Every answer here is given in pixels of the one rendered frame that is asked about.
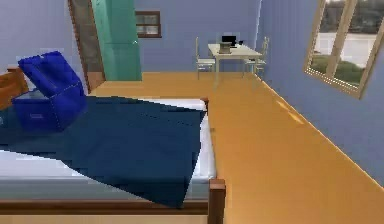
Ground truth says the teal room door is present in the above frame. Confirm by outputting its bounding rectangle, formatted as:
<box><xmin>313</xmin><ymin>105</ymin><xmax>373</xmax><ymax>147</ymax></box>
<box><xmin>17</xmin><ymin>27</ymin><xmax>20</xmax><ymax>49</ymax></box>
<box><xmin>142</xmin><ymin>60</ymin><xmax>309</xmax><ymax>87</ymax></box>
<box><xmin>90</xmin><ymin>0</ymin><xmax>143</xmax><ymax>82</ymax></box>

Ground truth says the blue open box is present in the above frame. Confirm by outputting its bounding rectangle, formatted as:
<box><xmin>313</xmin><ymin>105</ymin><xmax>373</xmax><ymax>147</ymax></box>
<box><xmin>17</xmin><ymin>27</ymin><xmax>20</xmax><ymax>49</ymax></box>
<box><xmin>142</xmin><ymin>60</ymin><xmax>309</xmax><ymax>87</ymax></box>
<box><xmin>11</xmin><ymin>50</ymin><xmax>88</xmax><ymax>133</ymax></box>

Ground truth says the white table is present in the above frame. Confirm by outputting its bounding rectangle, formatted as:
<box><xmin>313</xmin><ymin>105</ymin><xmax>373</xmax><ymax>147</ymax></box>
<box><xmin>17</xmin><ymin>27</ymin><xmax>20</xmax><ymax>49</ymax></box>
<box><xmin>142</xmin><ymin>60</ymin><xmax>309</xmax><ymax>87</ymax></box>
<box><xmin>207</xmin><ymin>43</ymin><xmax>263</xmax><ymax>88</ymax></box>

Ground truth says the black laptop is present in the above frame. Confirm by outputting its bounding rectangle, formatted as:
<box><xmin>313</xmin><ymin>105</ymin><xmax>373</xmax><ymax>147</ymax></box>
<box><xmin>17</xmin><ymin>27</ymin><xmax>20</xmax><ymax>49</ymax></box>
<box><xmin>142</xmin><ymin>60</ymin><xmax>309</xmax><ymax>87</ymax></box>
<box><xmin>221</xmin><ymin>35</ymin><xmax>238</xmax><ymax>48</ymax></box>

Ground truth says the beige framed window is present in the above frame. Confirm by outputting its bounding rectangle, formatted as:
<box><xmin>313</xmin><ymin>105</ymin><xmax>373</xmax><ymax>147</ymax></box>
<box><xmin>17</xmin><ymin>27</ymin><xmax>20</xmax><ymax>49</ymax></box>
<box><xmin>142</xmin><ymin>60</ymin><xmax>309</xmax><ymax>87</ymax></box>
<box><xmin>303</xmin><ymin>0</ymin><xmax>384</xmax><ymax>100</ymax></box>

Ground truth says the white chair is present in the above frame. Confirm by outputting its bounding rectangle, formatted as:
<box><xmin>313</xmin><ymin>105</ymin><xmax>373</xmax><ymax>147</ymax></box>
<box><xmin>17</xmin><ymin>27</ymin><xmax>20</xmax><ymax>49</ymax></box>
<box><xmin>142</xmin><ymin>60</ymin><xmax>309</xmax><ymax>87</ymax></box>
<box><xmin>195</xmin><ymin>36</ymin><xmax>216</xmax><ymax>80</ymax></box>
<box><xmin>243</xmin><ymin>36</ymin><xmax>270</xmax><ymax>79</ymax></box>

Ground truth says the brown framed wall picture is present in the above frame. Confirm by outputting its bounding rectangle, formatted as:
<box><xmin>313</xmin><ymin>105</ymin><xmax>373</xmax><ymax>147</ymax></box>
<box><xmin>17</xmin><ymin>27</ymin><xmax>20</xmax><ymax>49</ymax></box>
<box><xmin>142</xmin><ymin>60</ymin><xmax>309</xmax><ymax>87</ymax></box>
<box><xmin>134</xmin><ymin>10</ymin><xmax>163</xmax><ymax>39</ymax></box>

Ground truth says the brown wooden bed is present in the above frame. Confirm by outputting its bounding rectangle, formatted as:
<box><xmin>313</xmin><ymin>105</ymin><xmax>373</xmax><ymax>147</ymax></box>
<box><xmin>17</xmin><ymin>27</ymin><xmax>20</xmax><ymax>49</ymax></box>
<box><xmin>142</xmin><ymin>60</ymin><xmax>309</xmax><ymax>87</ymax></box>
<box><xmin>0</xmin><ymin>66</ymin><xmax>227</xmax><ymax>224</ymax></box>

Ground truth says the dark blue blanket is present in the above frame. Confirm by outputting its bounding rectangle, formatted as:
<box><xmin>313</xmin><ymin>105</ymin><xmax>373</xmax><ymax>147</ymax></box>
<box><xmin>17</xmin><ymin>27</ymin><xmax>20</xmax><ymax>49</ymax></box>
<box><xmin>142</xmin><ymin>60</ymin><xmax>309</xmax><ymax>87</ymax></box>
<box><xmin>0</xmin><ymin>95</ymin><xmax>207</xmax><ymax>209</ymax></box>

